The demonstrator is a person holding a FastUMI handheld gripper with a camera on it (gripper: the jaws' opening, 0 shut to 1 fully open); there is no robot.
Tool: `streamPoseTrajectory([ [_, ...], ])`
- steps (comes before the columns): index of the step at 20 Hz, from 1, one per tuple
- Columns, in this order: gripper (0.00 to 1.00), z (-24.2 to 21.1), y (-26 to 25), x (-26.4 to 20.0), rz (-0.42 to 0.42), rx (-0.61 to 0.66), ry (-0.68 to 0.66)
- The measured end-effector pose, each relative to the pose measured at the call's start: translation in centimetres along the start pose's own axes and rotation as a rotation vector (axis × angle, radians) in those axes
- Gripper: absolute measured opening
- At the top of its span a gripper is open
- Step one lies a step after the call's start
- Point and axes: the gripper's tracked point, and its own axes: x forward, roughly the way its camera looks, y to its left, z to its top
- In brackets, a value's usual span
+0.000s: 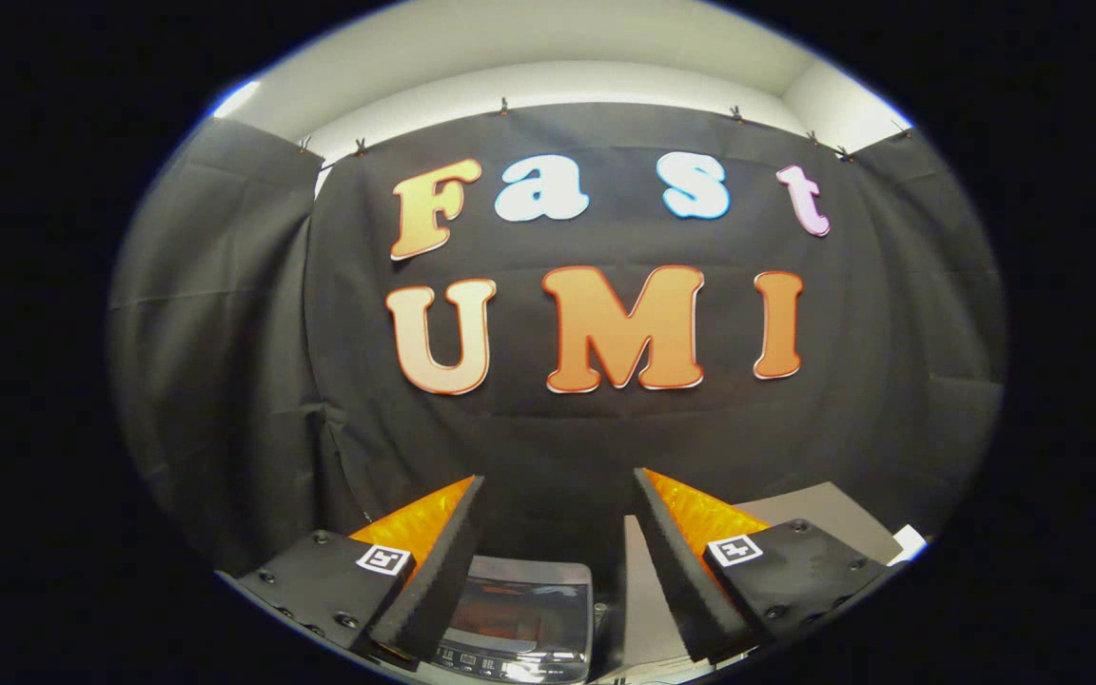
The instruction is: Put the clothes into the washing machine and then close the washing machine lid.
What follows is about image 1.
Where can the grey washing machine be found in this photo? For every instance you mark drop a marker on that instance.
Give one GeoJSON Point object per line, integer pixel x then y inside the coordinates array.
{"type": "Point", "coordinates": [510, 668]}

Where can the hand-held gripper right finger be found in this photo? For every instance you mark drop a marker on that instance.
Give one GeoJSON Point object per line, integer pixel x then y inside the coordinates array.
{"type": "Point", "coordinates": [676, 571]}

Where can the white flat object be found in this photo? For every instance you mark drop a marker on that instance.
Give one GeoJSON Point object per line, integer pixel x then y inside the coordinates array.
{"type": "Point", "coordinates": [910, 544]}

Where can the row of black clips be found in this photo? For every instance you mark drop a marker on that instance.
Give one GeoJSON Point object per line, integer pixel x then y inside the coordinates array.
{"type": "Point", "coordinates": [503, 106]}

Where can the black backdrop cloth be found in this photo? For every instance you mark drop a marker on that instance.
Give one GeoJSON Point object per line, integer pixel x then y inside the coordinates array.
{"type": "Point", "coordinates": [557, 447]}

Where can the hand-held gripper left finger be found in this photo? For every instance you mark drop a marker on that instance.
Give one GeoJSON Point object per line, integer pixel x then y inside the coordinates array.
{"type": "Point", "coordinates": [443, 571]}

